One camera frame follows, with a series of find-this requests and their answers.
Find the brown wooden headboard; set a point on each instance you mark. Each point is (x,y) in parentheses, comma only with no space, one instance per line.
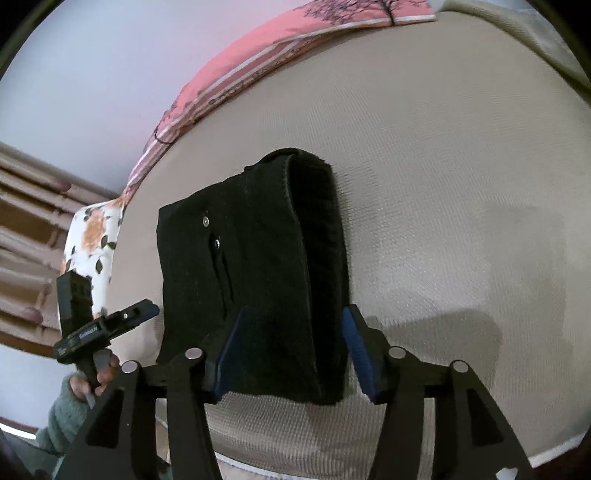
(32,258)

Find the beige bed mattress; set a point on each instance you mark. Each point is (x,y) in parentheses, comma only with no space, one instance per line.
(438,207)

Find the white orange spotted cloth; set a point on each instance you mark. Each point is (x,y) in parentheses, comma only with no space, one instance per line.
(94,240)

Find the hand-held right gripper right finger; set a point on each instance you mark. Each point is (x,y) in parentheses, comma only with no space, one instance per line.
(358,350)

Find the pink tree-print bed sheet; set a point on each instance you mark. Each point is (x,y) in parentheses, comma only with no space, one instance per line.
(240,74)

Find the black pants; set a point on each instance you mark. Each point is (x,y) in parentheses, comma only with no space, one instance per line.
(258,277)

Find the person's left forearm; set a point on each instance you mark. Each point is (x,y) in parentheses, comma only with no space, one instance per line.
(64,422)

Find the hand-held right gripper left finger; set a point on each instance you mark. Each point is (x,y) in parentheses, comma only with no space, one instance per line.
(228,355)

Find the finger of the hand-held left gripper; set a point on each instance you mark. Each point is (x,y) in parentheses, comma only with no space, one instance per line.
(131,316)

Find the person's left hand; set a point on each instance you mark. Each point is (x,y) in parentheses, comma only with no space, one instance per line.
(104,374)

